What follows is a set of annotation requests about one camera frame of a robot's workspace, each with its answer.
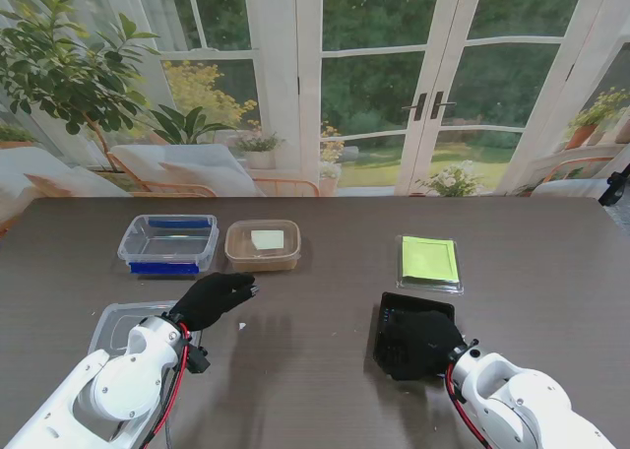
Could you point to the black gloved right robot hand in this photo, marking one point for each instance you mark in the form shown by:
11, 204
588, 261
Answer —
425, 343

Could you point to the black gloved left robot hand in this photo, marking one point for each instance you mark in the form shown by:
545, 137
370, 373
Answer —
216, 296

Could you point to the black plastic container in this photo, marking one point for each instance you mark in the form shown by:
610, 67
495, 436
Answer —
408, 303

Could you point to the brown translucent container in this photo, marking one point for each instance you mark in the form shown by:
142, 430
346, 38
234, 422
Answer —
263, 266

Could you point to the small clear lid white label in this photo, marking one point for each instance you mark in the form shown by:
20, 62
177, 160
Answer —
268, 239

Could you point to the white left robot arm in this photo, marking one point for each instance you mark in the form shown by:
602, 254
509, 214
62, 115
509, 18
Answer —
113, 390

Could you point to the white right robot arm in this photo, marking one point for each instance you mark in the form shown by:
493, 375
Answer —
517, 400

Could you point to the clear container with blue clips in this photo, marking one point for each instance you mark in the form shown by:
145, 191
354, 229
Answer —
167, 242

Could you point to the clear lid with green sheet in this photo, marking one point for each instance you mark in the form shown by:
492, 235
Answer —
428, 262

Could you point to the large clear lid blue sticker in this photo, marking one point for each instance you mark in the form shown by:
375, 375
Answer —
118, 326

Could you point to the black tripod stand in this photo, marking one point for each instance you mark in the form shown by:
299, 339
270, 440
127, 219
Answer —
615, 185

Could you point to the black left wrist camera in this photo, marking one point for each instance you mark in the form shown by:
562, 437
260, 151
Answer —
199, 359

